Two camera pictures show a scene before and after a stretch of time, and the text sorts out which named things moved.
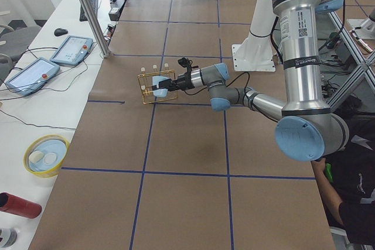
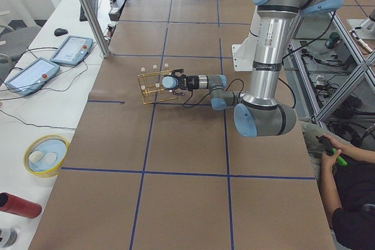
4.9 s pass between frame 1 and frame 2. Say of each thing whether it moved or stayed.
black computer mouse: stayed
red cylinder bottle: stayed
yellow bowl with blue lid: stayed
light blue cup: moved
